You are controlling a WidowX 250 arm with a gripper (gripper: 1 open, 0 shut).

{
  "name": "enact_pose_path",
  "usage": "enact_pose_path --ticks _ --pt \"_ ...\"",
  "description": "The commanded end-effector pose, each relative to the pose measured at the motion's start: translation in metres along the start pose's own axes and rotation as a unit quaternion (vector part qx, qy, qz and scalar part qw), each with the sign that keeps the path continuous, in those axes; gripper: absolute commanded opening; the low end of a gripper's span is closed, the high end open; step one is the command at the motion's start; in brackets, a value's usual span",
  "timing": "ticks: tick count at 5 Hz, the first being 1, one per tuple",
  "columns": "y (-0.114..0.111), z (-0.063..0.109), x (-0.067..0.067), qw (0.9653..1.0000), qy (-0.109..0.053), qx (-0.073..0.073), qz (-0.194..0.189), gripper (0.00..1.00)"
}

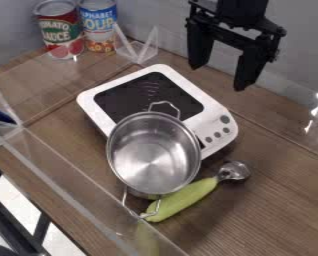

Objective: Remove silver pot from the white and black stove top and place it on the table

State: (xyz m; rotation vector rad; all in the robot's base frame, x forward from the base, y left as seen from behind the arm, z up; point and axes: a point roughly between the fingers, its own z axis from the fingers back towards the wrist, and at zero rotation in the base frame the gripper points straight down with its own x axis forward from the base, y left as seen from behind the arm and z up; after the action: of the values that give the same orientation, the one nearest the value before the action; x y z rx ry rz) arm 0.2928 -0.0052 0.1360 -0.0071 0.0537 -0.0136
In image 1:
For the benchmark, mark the green handled ice cream scoop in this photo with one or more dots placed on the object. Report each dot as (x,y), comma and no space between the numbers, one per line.
(171,204)

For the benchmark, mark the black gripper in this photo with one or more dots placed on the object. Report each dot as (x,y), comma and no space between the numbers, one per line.
(236,23)

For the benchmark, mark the white and black stove top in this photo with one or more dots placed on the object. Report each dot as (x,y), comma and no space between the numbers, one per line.
(112,100)

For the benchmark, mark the blue alphabet soup can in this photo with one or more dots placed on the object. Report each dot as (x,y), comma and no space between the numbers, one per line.
(99,16)

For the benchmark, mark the red tomato sauce can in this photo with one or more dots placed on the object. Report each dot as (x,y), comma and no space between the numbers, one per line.
(60,28)

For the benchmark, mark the clear acrylic barrier panel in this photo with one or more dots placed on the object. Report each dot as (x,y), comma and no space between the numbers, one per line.
(52,157)

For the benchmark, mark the silver metal pot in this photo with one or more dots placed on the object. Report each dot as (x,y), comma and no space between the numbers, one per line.
(154,154)

